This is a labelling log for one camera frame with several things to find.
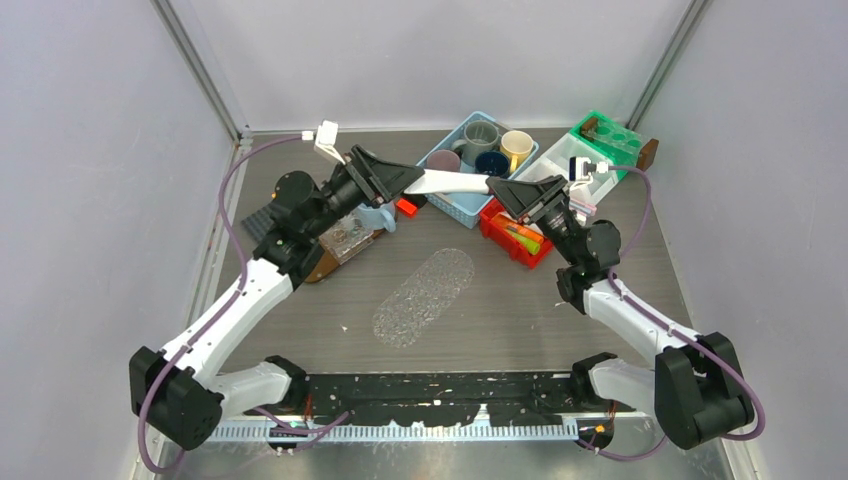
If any brown wooden oval tray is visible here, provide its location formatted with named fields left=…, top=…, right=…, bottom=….
left=304, top=230, right=385, bottom=284

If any clear acrylic toothbrush holder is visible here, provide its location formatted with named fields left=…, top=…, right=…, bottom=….
left=319, top=213, right=374, bottom=264

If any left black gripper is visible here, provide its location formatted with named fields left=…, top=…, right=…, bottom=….
left=306, top=146, right=423, bottom=240

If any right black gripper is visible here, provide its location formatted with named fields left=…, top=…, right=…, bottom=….
left=484, top=175, right=581, bottom=266

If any grey building baseplate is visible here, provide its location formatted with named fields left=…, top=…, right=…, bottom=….
left=240, top=203, right=275, bottom=244

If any teal cap toothpaste tube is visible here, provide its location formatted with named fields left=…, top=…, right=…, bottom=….
left=403, top=169, right=490, bottom=195

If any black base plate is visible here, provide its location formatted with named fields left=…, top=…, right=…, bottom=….
left=262, top=371, right=632, bottom=427

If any clear textured oval tray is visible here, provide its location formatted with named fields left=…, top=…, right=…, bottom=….
left=372, top=248, right=475, bottom=348

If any purple cable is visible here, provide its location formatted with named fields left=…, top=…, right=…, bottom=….
left=136, top=134, right=352, bottom=476
left=576, top=165, right=768, bottom=463

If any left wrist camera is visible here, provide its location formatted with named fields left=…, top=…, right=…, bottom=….
left=300, top=119, right=347, bottom=165

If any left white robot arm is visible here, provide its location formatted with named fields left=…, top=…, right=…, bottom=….
left=129, top=145, right=455, bottom=451

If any mauve mug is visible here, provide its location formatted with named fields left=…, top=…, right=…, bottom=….
left=425, top=149, right=461, bottom=172

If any green toothpaste tube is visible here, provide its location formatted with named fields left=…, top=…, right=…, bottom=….
left=507, top=230, right=544, bottom=255

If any red plastic bin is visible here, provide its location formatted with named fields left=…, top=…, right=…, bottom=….
left=479, top=199, right=554, bottom=269

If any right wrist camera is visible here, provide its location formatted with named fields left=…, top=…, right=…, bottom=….
left=568, top=156, right=610, bottom=188

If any pink toothbrush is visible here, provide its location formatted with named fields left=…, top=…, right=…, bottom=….
left=569, top=199, right=597, bottom=217

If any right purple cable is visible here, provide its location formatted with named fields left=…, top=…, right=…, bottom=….
left=576, top=165, right=768, bottom=463

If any light blue mug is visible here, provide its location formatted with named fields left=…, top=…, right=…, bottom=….
left=355, top=202, right=397, bottom=233

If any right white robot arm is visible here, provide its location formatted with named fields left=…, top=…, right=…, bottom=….
left=486, top=175, right=766, bottom=449

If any green plastic bin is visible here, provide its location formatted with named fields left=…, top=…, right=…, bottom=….
left=570, top=110, right=648, bottom=167

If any orange toothpaste tube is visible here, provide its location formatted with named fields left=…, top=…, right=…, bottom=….
left=504, top=222, right=545, bottom=243

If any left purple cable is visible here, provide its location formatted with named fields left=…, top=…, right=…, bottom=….
left=136, top=134, right=352, bottom=476

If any yellow mug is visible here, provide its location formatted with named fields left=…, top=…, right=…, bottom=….
left=499, top=130, right=535, bottom=174

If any dark blue mug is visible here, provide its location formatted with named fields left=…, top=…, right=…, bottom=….
left=474, top=150, right=511, bottom=178

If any grey mug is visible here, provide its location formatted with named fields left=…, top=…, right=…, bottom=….
left=450, top=120, right=500, bottom=167

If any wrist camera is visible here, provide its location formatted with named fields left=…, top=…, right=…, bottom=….
left=300, top=119, right=347, bottom=165
left=568, top=156, right=610, bottom=188

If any white plastic bin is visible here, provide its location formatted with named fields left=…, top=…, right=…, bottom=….
left=515, top=134, right=620, bottom=217

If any red orange block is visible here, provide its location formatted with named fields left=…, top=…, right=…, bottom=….
left=395, top=198, right=419, bottom=218

